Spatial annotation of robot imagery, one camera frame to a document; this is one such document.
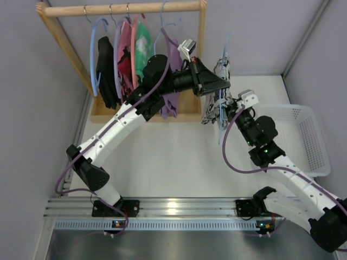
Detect blue wire trouser hanger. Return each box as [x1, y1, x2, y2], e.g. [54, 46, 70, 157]
[218, 32, 231, 145]

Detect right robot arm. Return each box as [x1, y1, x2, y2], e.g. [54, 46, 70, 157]
[222, 100, 346, 252]

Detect purple garment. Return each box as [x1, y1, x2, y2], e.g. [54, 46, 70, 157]
[160, 43, 182, 120]

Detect light blue plastic hanger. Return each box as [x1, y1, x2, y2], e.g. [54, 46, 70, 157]
[89, 17, 108, 97]

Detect black garment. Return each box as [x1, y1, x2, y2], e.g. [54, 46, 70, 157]
[96, 36, 121, 109]

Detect pink red patterned garment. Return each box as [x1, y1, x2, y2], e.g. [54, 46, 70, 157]
[117, 21, 134, 101]

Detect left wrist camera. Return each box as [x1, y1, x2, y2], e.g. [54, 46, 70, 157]
[177, 39, 196, 62]

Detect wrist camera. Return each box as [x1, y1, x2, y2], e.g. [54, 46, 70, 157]
[177, 39, 196, 62]
[236, 89, 259, 109]

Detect wooden clothes rack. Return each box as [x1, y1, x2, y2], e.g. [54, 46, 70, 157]
[36, 1, 207, 122]

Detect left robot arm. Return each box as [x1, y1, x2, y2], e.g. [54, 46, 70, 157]
[67, 54, 230, 217]

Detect lilac plastic hanger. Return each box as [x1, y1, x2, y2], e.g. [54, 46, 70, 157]
[113, 17, 131, 102]

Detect blue wire hanger with purple garment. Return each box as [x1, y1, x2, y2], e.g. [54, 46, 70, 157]
[153, 1, 183, 57]

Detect black white patterned trousers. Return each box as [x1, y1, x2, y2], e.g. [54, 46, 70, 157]
[201, 53, 233, 130]

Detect green tie-dye garment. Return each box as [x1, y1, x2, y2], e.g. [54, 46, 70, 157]
[134, 22, 154, 83]

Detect salmon pink plastic hanger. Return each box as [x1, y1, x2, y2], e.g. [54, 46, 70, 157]
[130, 13, 146, 89]

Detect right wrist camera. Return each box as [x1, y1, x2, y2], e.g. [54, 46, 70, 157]
[236, 89, 259, 109]

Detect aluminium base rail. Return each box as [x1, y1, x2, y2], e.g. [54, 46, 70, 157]
[42, 197, 312, 231]

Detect white plastic basket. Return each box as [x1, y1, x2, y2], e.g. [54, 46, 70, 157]
[257, 105, 331, 177]

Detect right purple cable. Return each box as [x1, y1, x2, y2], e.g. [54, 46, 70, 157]
[222, 105, 347, 239]

